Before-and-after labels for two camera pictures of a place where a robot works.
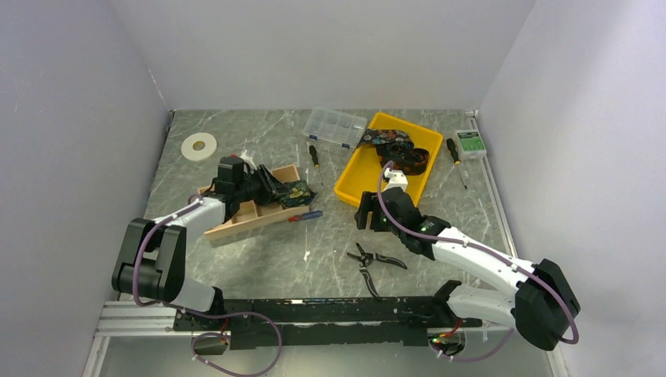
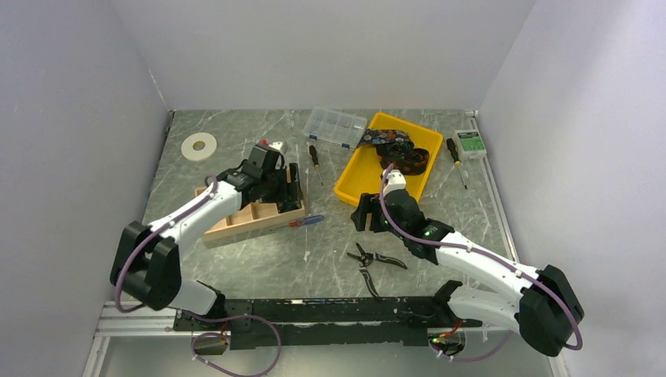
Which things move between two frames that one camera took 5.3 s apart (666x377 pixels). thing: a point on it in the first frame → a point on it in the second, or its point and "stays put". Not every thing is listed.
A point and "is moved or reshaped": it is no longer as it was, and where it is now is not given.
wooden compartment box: [250, 215] stays put
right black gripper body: [378, 223] stays put
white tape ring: [189, 152] stays put
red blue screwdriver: [309, 215] is moved or reshaped
